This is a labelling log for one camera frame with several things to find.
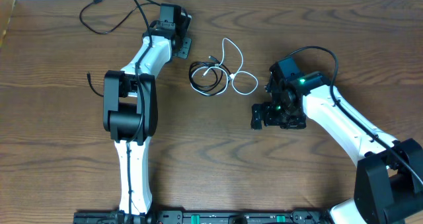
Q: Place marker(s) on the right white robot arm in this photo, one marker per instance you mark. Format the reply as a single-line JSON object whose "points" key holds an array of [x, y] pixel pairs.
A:
{"points": [[388, 186]]}

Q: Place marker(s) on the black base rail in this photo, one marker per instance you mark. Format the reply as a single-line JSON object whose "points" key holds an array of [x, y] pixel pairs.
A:
{"points": [[186, 217]]}

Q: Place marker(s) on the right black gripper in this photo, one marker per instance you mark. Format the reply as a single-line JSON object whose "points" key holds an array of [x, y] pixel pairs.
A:
{"points": [[269, 120]]}

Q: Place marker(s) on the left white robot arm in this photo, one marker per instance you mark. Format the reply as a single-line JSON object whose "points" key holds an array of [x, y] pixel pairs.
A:
{"points": [[130, 110]]}

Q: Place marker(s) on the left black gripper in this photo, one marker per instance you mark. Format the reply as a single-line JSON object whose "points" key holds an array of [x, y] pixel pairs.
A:
{"points": [[185, 53]]}

